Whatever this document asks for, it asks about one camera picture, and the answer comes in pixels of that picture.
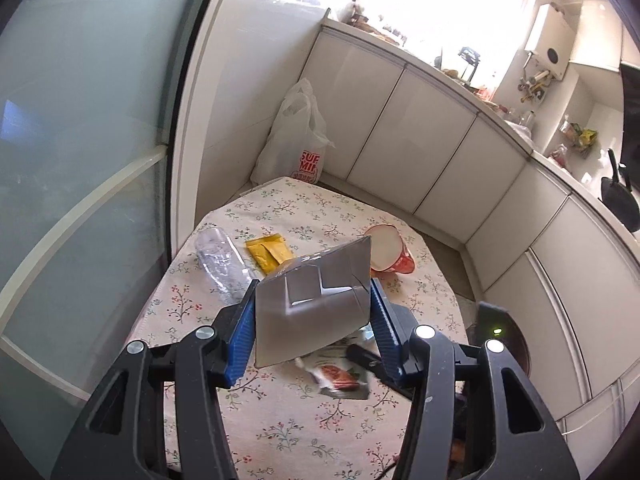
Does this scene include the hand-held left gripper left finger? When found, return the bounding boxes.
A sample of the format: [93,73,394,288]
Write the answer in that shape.
[50,280,261,480]

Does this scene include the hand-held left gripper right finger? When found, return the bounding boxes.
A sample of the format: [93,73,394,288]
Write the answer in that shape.
[369,280,581,480]

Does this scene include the silver carton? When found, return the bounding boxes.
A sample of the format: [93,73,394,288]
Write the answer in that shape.
[254,237,373,367]

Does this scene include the red instant noodle bowl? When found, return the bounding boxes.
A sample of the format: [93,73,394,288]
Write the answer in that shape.
[362,224,416,275]

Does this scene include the small black object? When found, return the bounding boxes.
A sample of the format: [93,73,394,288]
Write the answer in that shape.
[346,342,383,373]

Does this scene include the printed snack wrapper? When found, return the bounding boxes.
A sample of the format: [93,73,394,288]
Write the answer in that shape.
[295,347,371,401]

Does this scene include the clear plastic bottle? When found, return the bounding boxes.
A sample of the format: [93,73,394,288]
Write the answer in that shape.
[194,226,256,306]

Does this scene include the yellow sachet packet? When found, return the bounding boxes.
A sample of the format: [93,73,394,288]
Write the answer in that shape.
[245,235,293,276]

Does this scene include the floral tablecloth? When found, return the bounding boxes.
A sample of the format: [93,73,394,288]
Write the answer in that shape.
[131,176,468,480]

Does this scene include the white kitchen countertop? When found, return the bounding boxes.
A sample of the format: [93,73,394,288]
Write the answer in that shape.
[322,10,640,241]

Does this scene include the white kitchen base cabinets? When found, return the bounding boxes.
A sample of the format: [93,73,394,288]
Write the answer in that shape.
[298,25,640,436]

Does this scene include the black frying pan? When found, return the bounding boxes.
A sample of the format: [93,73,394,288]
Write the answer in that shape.
[600,149,640,233]

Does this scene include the white plastic shopping bag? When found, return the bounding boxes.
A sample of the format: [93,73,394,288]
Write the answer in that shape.
[250,79,336,186]

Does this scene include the yellow green snack bags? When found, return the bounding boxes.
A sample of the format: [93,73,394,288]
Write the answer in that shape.
[560,120,599,155]

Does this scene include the frosted glass sliding door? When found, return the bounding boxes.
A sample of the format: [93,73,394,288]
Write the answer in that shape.
[0,0,221,461]

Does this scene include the white wall water heater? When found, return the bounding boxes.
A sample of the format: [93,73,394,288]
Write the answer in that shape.
[525,4,578,81]

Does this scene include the white wall cabinet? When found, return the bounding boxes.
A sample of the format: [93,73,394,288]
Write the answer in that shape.
[570,0,624,68]

